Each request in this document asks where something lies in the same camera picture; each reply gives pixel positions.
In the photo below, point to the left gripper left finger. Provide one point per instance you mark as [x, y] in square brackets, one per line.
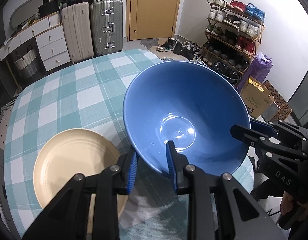
[132, 165]

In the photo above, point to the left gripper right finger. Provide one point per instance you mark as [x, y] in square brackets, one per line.
[176, 164]

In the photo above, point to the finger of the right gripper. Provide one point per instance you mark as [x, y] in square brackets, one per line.
[249, 137]
[263, 128]

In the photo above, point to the large cream plate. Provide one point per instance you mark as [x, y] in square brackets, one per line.
[70, 152]

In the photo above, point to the person's right hand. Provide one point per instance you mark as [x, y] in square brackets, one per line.
[286, 203]

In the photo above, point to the cardboard box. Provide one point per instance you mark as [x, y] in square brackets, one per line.
[256, 97]

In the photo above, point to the purple bag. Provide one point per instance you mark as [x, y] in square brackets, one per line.
[258, 69]

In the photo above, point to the white trash bin black bag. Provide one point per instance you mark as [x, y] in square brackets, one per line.
[227, 72]

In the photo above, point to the shoe rack with shoes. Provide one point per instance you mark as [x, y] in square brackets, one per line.
[234, 32]

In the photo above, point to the black green sneakers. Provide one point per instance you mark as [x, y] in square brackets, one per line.
[169, 45]

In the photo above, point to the grey door mat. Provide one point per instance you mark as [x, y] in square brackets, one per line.
[150, 42]

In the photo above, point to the woven laundry basket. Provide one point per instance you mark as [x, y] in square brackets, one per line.
[28, 64]

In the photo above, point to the silver grey suitcase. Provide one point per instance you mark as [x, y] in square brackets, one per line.
[107, 26]

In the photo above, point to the beige suitcase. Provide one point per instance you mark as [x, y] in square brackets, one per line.
[77, 31]

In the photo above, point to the white drawer desk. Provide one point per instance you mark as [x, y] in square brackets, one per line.
[50, 40]

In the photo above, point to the wooden door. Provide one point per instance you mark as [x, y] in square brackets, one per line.
[151, 18]

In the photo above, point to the black bag on desk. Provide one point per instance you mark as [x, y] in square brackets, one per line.
[48, 7]

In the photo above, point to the oval mirror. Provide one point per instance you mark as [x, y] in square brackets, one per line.
[24, 13]

